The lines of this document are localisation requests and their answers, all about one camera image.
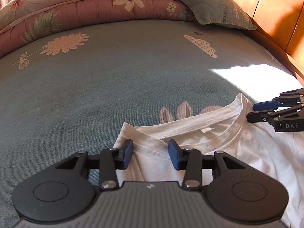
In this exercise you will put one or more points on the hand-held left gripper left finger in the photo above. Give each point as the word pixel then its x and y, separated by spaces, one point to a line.
pixel 127 155

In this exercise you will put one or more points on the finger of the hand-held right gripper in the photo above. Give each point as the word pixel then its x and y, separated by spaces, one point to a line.
pixel 258 117
pixel 263 105

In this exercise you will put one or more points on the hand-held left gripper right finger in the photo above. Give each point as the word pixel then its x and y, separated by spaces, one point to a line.
pixel 173 155

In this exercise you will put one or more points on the white shirt with hand print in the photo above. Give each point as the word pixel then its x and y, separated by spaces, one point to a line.
pixel 249 161

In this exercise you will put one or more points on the wooden headboard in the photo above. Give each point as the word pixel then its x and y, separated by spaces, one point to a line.
pixel 273 9

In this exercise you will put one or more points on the blue-grey pillow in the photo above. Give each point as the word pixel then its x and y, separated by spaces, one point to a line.
pixel 213 7

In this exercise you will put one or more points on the pink floral quilt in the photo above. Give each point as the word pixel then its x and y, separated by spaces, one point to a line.
pixel 83 11

